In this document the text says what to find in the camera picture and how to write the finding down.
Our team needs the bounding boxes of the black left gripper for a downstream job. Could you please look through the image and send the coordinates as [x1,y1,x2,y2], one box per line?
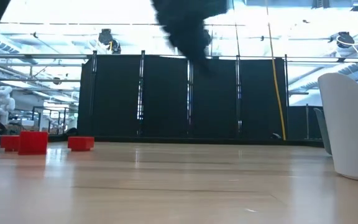
[150,0,229,75]

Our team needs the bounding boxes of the small red building block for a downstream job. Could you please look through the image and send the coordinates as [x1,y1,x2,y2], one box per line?
[67,136,95,152]
[0,134,21,153]

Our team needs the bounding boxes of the medium red building block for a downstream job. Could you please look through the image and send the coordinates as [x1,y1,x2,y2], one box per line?
[17,130,49,156]

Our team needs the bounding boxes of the black folding partition screen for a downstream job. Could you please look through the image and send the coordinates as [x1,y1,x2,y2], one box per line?
[77,51,288,137]

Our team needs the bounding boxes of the dark teal plastic bin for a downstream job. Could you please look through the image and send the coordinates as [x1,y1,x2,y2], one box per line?
[314,108,333,156]

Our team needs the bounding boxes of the white plastic bin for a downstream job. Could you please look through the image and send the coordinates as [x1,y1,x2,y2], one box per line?
[318,72,358,184]

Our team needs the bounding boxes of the white humanoid robot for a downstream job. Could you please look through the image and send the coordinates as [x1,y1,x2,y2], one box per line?
[0,86,16,126]

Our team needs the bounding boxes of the black hanging cable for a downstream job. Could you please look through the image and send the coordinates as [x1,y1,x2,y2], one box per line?
[231,0,240,57]

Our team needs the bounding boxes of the yellow hanging cable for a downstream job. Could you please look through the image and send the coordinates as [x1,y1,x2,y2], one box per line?
[265,0,287,140]

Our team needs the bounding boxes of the grey metal overhead rail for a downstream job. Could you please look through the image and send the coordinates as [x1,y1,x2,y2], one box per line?
[0,53,358,63]

